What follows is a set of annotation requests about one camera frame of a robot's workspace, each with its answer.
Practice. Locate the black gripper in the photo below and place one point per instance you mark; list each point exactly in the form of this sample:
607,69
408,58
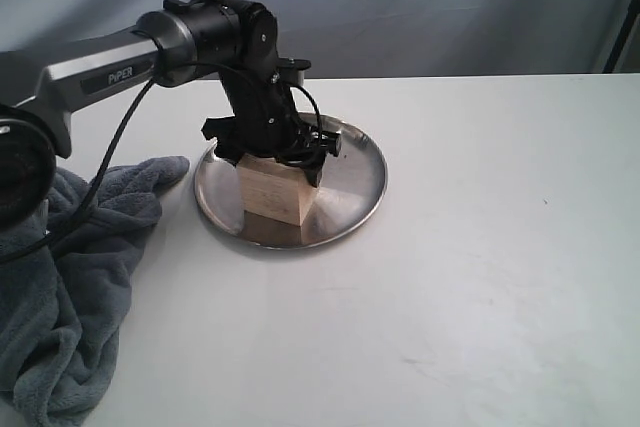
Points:
266,123

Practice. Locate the round stainless steel plate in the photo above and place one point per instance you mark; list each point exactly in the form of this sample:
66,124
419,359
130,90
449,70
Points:
352,187

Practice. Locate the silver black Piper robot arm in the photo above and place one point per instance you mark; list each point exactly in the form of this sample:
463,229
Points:
236,39

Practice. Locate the light wooden cube block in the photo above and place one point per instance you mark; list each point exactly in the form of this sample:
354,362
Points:
274,191

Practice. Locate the grey fabric backdrop curtain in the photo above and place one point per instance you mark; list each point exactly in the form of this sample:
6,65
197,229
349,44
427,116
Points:
400,12

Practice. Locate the grey-blue fleece towel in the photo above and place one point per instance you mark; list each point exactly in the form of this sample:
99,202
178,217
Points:
62,307

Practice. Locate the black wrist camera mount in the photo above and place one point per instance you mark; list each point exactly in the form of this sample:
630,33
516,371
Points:
292,70

